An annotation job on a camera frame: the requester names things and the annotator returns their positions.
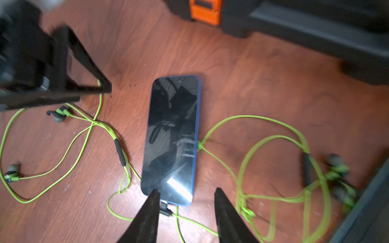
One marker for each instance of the blue-edged smartphone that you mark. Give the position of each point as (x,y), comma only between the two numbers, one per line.
(170,152)

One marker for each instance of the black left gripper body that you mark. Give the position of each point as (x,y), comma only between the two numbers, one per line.
(26,50)

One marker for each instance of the black plastic tool case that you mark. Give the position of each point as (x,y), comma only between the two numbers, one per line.
(356,32)

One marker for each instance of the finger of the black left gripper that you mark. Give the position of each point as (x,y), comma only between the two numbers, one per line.
(62,88)

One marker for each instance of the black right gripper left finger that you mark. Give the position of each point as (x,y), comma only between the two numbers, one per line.
(144,227)

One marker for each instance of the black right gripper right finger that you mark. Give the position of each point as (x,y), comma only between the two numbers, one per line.
(230,226)

